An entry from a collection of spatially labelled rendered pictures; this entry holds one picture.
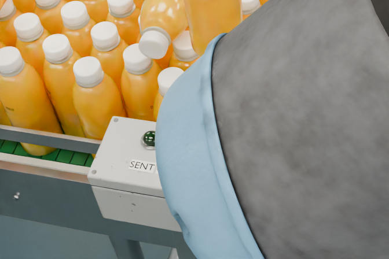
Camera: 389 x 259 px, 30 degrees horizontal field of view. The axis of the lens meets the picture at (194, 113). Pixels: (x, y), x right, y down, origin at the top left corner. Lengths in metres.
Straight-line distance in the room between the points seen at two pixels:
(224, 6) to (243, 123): 0.61
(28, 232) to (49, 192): 1.01
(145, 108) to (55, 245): 1.17
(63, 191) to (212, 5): 0.48
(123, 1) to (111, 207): 0.33
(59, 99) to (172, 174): 0.83
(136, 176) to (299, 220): 0.64
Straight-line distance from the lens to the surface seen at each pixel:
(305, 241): 0.28
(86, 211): 1.24
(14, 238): 2.24
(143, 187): 0.89
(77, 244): 2.17
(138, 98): 1.05
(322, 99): 0.25
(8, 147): 1.24
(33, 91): 1.10
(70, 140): 1.11
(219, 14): 0.87
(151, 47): 0.98
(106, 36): 1.06
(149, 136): 0.91
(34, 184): 1.22
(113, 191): 0.92
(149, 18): 0.99
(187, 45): 1.02
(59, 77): 1.08
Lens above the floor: 1.82
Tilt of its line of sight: 50 degrees down
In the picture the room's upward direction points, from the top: 9 degrees counter-clockwise
